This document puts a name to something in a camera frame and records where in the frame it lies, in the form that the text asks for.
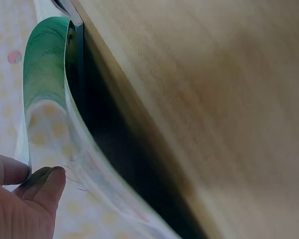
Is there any person's left hand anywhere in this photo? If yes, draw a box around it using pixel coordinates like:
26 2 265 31
0 146 67 239

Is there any green and white dotted cloth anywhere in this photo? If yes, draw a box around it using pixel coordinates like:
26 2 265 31
14 16 182 239

